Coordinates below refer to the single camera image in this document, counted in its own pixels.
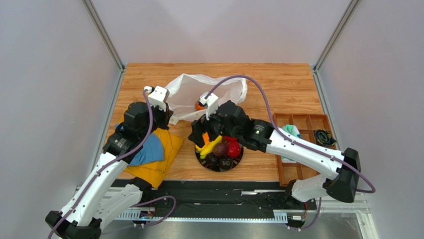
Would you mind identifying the right aluminium frame post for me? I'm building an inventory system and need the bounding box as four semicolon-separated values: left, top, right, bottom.
313;0;361;73

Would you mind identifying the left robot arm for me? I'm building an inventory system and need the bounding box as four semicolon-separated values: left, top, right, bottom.
45;100;173;239

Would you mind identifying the orange toy pumpkin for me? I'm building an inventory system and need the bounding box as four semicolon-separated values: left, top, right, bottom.
195;101;206;111

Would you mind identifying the red apple upper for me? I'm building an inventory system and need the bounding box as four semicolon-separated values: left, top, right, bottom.
222;136;237;142

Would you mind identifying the dark purple fruit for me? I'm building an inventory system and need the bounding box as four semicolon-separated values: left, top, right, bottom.
212;143;227;157

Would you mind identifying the yellow cloth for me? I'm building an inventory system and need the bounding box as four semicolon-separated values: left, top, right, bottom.
119;128;184;188

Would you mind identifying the yellow banana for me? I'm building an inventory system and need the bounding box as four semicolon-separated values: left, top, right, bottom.
200;135;222;159

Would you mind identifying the aluminium frame post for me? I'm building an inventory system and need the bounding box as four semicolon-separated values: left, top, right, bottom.
82;0;125;72
313;0;361;73

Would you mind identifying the dark eggplant left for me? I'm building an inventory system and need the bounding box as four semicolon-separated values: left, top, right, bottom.
205;153;219;167

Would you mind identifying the red apple lower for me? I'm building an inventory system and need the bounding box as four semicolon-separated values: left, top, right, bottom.
226;141;241;158

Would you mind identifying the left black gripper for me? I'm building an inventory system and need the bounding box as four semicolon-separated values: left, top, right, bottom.
139;101;174;140

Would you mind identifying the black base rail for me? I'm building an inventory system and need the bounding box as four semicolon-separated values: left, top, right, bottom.
141;181;318;220

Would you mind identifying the black round plate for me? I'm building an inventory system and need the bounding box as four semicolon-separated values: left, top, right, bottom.
195;139;243;172

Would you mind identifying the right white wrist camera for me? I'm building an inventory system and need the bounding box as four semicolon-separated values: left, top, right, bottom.
199;92;219;120

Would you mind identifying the blue cloth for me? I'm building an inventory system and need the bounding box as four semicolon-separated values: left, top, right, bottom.
129;133;164;166

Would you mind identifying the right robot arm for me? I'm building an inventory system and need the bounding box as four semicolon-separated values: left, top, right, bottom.
188;101;361;203

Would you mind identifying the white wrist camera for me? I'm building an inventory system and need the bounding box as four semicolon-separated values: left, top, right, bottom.
199;92;219;120
144;86;170;112

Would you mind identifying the red apple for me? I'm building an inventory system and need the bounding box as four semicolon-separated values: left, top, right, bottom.
226;141;241;158
222;136;237;142

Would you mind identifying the wooden compartment tray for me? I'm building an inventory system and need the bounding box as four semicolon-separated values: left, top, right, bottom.
273;113;336;187

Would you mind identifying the teal sock upper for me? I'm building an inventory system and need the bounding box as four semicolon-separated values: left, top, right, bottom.
282;124;302;138

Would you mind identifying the left aluminium frame post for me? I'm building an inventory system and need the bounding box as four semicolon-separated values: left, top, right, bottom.
82;0;125;72

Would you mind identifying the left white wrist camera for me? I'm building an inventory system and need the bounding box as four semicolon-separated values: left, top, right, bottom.
144;86;170;112

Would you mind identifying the white plastic bag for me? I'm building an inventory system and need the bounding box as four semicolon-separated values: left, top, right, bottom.
165;74;248;125

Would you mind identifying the yellow orange mango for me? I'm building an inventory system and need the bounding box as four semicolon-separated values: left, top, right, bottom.
195;132;210;152

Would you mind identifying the dark patterned sock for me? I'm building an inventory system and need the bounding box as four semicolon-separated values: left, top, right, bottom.
314;129;337;147

